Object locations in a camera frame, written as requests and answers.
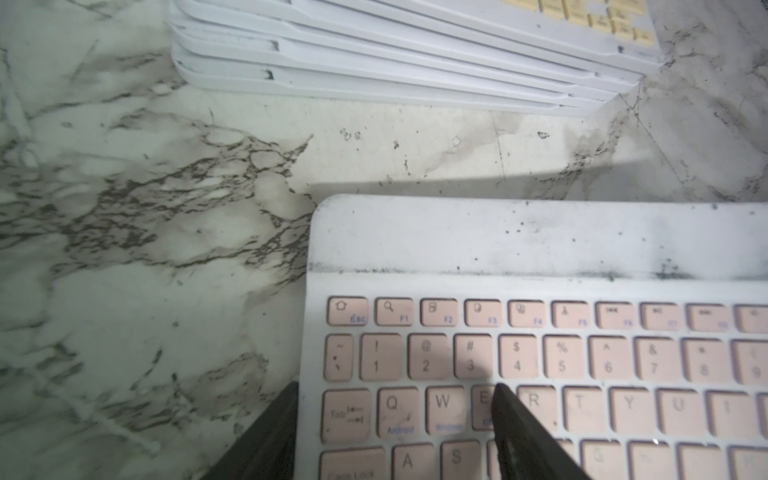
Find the pink keyboard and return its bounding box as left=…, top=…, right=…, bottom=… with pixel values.
left=173, top=58, right=594, bottom=117
left=294, top=195, right=767, bottom=479
left=171, top=42, right=605, bottom=111

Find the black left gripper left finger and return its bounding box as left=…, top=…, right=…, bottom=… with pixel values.
left=202, top=381, right=299, bottom=480

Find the green keyboard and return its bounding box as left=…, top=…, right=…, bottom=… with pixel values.
left=173, top=1, right=641, bottom=98

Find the yellow keyboard mid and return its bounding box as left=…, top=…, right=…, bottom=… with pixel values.
left=293, top=1, right=664, bottom=74

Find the white keyboard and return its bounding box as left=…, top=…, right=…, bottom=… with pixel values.
left=168, top=8, right=616, bottom=107

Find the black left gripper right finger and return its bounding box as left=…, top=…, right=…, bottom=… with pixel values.
left=491, top=383, right=589, bottom=480

